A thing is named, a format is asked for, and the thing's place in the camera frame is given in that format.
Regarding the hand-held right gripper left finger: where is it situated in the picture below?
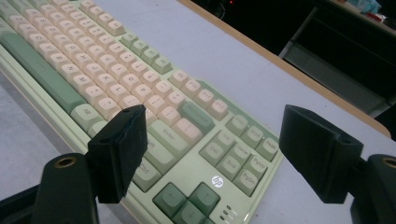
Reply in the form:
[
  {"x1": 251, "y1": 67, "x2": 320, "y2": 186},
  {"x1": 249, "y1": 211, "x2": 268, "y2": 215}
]
[{"x1": 87, "y1": 104, "x2": 149, "y2": 204}]

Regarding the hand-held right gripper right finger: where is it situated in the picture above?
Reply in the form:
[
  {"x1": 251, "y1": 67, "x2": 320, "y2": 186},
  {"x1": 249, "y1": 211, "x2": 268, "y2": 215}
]
[{"x1": 278, "y1": 104, "x2": 364, "y2": 205}]

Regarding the green and pink keyboard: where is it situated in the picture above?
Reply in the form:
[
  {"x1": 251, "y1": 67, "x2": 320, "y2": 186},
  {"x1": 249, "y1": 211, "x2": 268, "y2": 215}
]
[{"x1": 0, "y1": 0, "x2": 285, "y2": 224}]

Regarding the white table cover sheet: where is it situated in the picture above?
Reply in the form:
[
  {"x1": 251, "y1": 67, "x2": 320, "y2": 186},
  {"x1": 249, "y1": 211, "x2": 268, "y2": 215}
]
[{"x1": 0, "y1": 0, "x2": 396, "y2": 224}]

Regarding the white metal desk frame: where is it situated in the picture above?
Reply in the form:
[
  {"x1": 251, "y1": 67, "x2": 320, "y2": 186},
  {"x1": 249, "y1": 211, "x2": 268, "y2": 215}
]
[{"x1": 277, "y1": 6, "x2": 396, "y2": 119}]

